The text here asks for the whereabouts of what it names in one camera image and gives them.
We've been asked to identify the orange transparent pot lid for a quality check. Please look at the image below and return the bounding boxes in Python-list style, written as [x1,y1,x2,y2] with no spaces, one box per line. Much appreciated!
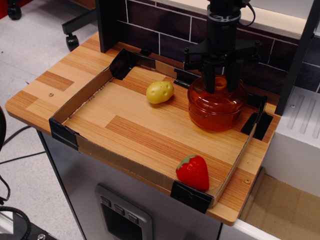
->
[187,75,248,117]

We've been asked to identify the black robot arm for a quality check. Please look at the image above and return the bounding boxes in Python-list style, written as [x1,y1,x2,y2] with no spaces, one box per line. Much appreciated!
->
[183,0,262,94]

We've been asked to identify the black office chair base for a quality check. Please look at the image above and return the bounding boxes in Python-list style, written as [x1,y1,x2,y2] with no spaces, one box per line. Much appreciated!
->
[62,8,97,52]

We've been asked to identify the grey oven control panel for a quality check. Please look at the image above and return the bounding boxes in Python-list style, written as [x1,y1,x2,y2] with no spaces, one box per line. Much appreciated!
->
[95,184,154,240]

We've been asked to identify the light wooden shelf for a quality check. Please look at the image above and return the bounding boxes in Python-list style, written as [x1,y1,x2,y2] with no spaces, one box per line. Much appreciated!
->
[156,0,307,40]

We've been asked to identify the black vertical post right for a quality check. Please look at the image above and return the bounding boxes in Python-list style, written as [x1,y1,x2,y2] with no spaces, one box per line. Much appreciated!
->
[274,0,320,116]

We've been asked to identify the black cable on floor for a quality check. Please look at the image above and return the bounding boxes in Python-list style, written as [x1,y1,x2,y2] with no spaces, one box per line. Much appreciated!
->
[0,124,47,201]

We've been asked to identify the black vertical post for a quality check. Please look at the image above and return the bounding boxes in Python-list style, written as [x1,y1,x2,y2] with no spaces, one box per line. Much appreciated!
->
[95,0,127,53]
[274,0,320,116]

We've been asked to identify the white toy sink unit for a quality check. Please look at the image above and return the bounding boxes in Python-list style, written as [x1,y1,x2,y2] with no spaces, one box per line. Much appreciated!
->
[263,87,320,196]

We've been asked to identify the black vertical post left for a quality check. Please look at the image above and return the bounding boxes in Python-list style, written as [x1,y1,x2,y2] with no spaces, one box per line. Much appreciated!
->
[95,0,127,53]

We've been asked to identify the yellow toy potato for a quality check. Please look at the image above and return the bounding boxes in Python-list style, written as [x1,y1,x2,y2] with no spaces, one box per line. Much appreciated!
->
[145,81,175,104]

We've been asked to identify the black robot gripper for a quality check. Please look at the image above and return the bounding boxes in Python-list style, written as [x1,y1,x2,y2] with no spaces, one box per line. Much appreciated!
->
[183,9,262,94]

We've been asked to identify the cardboard fence with black tape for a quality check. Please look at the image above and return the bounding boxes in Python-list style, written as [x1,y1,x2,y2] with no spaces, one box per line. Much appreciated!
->
[49,49,279,213]

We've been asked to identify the red toy strawberry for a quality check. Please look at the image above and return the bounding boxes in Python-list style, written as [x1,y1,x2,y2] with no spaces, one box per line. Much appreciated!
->
[175,155,210,192]

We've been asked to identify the orange transparent plastic pot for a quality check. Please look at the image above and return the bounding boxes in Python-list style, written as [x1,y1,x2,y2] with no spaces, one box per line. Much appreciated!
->
[187,76,248,133]

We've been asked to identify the black caster wheel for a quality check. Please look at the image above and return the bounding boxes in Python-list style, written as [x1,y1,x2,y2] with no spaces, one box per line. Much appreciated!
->
[7,4,22,20]

